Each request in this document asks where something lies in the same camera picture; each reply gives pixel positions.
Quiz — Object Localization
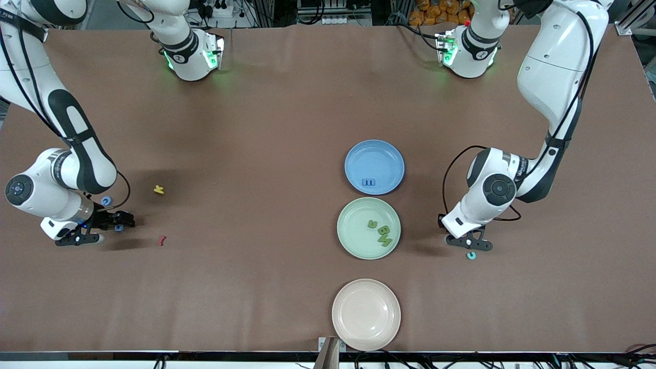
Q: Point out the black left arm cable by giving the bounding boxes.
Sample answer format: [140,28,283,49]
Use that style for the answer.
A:
[442,8,598,222]

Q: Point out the blue plate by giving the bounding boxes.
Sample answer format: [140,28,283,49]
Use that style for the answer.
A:
[344,139,405,196]

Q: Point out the white power strip with plugs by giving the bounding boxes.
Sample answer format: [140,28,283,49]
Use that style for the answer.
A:
[202,0,237,18]

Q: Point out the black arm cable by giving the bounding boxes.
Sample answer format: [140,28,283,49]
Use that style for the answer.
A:
[442,8,598,222]
[0,10,132,212]

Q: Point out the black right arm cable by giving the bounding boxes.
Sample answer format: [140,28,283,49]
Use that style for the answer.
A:
[0,10,132,212]

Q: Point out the metal table edge rail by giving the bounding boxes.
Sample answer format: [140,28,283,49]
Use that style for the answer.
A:
[0,351,656,362]

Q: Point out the pale green plate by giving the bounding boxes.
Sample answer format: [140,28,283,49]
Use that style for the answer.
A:
[337,197,401,260]

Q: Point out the beige plate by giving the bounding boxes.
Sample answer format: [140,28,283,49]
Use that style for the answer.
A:
[332,278,401,352]

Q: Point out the brown table cover sheet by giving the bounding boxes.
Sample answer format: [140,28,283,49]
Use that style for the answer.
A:
[0,25,656,354]

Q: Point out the black base cable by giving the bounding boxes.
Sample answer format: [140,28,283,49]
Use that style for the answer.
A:
[395,20,441,52]

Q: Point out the aluminium frame profile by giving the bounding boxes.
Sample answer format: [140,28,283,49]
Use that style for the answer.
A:
[615,8,639,36]

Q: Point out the pile of orange objects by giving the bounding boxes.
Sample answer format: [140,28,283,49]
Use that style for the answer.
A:
[408,0,472,26]

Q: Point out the grey metal bracket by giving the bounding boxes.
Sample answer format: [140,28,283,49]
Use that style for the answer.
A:
[318,337,347,369]

